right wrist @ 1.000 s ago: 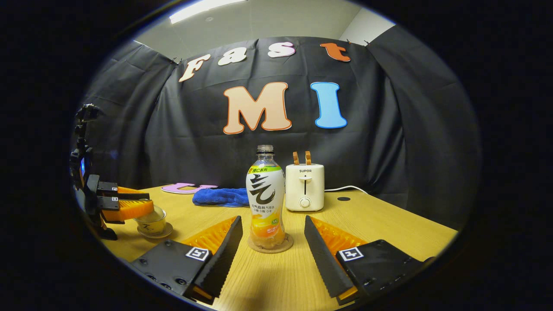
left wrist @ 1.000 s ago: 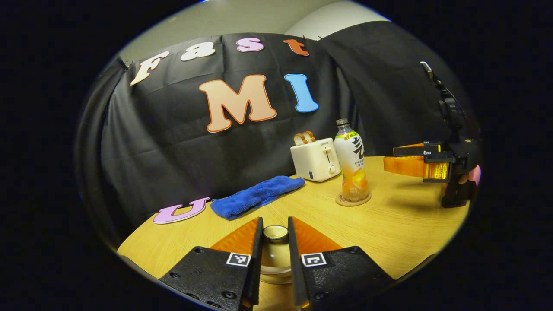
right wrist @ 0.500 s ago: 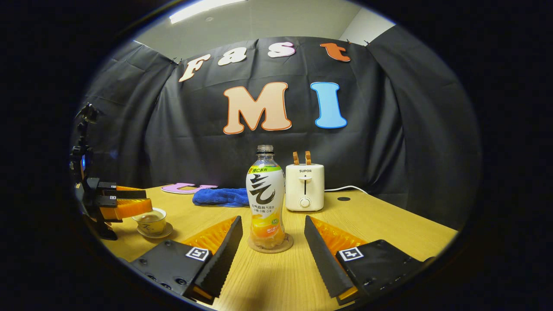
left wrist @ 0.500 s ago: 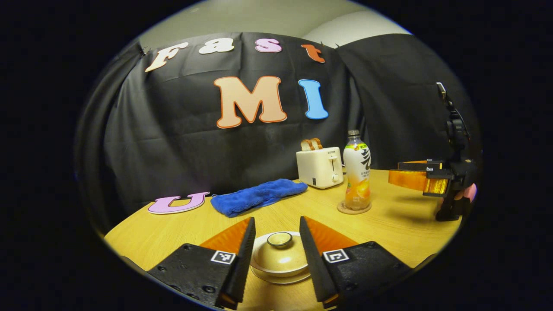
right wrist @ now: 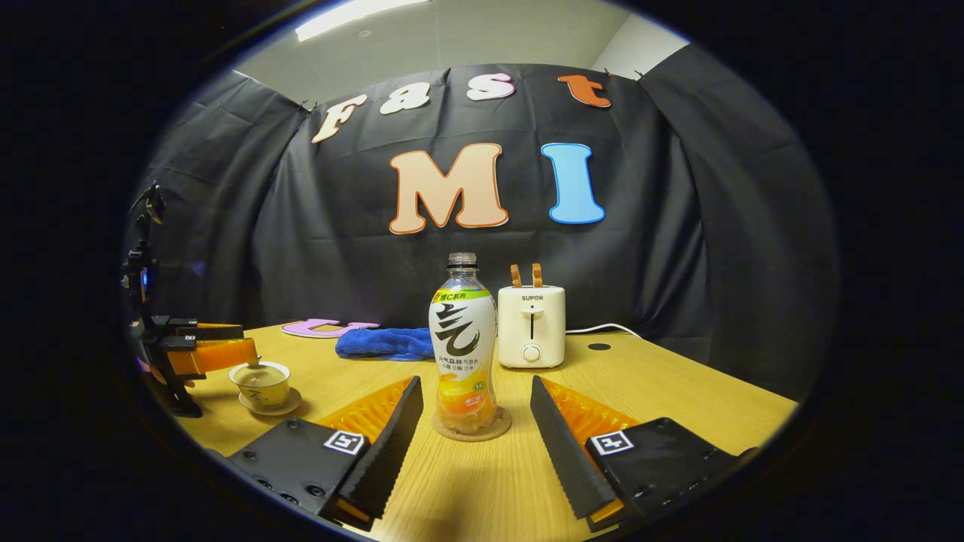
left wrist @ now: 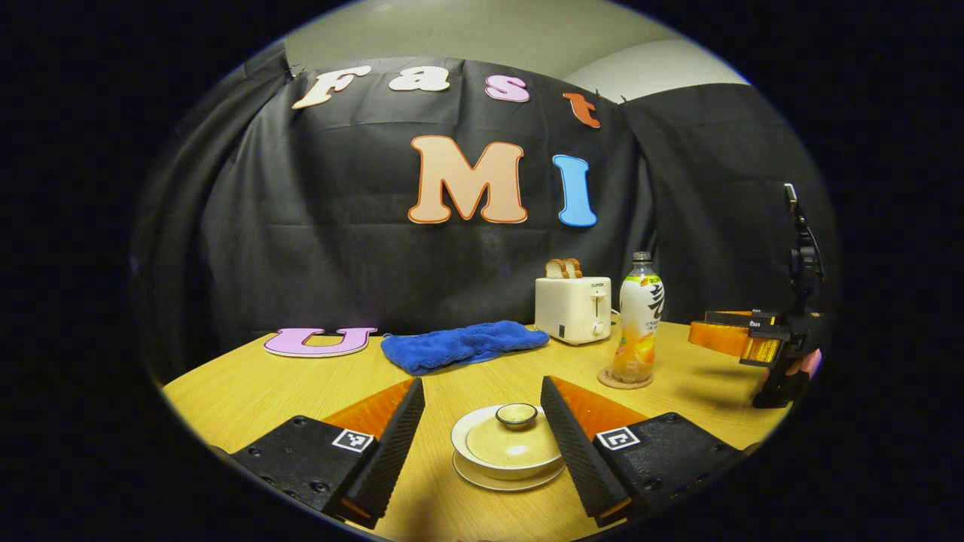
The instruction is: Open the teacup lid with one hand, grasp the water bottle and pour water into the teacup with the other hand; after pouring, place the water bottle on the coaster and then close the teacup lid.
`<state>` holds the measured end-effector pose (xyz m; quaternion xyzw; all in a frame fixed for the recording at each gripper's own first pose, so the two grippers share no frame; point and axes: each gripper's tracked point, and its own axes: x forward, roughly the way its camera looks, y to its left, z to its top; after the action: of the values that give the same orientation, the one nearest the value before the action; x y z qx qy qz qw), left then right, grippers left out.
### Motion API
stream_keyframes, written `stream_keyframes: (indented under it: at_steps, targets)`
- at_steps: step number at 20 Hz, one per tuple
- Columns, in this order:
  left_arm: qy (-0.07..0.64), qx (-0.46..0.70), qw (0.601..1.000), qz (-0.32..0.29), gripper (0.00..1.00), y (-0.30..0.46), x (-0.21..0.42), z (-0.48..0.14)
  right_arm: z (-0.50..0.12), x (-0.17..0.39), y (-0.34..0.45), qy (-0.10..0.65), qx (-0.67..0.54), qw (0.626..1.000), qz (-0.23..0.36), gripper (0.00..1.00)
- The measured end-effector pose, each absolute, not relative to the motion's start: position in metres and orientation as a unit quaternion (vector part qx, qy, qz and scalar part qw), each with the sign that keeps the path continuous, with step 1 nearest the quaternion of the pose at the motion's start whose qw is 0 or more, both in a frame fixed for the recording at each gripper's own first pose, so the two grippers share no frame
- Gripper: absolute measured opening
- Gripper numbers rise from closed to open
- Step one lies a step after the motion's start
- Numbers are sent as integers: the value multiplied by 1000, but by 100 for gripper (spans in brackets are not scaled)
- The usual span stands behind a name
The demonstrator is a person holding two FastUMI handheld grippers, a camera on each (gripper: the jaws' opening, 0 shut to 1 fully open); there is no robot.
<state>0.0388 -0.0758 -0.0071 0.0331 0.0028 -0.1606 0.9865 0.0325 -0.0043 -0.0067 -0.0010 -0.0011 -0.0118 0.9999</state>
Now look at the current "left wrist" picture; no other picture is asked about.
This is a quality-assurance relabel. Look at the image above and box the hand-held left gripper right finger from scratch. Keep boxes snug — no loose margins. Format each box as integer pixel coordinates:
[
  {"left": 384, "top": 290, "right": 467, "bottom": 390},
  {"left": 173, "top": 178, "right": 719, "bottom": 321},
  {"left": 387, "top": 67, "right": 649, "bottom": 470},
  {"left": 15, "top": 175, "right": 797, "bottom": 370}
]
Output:
[{"left": 539, "top": 376, "right": 754, "bottom": 529}]

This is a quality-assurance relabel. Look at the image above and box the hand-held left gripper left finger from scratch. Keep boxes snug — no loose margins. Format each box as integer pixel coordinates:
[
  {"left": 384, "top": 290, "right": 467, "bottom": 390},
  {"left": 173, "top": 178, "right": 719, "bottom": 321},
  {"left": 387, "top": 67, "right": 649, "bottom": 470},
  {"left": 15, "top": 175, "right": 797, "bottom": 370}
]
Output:
[{"left": 228, "top": 377, "right": 426, "bottom": 529}]

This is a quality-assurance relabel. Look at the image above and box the cream ceramic teacup lid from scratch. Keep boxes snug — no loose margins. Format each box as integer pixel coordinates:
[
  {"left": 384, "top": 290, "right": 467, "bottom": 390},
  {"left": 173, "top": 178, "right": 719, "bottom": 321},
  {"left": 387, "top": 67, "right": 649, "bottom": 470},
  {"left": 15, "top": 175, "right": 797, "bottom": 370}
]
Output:
[{"left": 465, "top": 403, "right": 563, "bottom": 469}]

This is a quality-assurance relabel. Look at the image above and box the cream ceramic teacup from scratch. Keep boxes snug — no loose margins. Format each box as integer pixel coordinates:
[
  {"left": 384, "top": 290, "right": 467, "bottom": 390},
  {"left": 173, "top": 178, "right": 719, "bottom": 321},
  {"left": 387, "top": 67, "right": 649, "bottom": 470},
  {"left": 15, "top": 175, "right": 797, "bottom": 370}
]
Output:
[{"left": 451, "top": 406, "right": 564, "bottom": 481}]

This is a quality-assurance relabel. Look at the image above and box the clear water bottle white label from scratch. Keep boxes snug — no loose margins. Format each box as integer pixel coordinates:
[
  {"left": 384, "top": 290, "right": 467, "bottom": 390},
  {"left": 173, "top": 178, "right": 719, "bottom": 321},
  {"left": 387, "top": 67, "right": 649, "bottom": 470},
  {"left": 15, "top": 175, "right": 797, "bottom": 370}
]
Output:
[{"left": 612, "top": 251, "right": 665, "bottom": 384}]

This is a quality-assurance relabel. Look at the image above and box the round cork coaster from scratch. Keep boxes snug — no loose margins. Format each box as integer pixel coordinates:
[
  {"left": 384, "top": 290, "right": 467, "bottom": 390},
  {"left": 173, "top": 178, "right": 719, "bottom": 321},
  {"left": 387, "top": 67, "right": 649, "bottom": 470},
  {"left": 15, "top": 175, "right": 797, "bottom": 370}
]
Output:
[{"left": 597, "top": 366, "right": 654, "bottom": 390}]

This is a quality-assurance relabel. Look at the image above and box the cream ceramic saucer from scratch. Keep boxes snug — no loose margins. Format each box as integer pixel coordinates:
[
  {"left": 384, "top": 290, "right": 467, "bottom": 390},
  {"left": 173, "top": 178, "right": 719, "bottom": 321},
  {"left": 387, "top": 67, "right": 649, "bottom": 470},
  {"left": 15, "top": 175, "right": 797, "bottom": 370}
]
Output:
[{"left": 453, "top": 452, "right": 566, "bottom": 492}]

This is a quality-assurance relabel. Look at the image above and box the blue towel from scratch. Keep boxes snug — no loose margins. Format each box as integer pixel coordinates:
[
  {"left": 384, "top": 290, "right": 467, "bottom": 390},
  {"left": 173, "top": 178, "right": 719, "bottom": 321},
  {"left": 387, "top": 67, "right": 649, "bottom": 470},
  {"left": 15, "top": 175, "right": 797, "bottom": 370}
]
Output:
[{"left": 380, "top": 321, "right": 551, "bottom": 376}]

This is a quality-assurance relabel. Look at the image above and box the pink letter cutout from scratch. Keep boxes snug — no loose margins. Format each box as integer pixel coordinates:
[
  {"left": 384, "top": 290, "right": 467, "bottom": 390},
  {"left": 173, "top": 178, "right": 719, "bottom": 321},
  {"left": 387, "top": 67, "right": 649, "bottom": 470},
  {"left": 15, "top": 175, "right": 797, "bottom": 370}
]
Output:
[{"left": 264, "top": 327, "right": 378, "bottom": 358}]

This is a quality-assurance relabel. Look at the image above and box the white toaster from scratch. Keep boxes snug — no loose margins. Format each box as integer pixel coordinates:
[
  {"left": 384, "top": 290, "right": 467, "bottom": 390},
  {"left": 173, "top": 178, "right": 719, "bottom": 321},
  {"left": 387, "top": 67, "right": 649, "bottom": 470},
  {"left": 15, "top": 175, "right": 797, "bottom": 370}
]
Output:
[{"left": 535, "top": 276, "right": 612, "bottom": 346}]

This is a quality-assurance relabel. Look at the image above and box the black backdrop cloth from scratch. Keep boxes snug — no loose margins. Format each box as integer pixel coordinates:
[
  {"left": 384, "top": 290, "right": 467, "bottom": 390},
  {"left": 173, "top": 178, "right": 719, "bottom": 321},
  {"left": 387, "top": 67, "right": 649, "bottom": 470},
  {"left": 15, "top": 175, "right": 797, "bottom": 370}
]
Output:
[{"left": 132, "top": 56, "right": 837, "bottom": 381}]

